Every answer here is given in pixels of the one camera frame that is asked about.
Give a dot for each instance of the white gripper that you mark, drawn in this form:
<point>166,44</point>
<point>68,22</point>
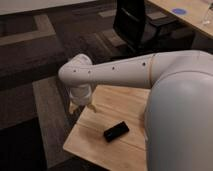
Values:
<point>80,95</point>

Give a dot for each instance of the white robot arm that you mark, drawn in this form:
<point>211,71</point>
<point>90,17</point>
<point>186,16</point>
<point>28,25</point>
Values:
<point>179,112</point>

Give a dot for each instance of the black rectangular box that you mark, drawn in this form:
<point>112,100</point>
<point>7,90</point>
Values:
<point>115,131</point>

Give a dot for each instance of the black office chair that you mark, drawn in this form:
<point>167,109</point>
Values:
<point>134,25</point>

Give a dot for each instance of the blue round disc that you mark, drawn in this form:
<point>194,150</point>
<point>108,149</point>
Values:
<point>179,11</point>

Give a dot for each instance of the clear drinking glass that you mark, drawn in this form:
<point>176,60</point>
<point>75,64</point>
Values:
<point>208,13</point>

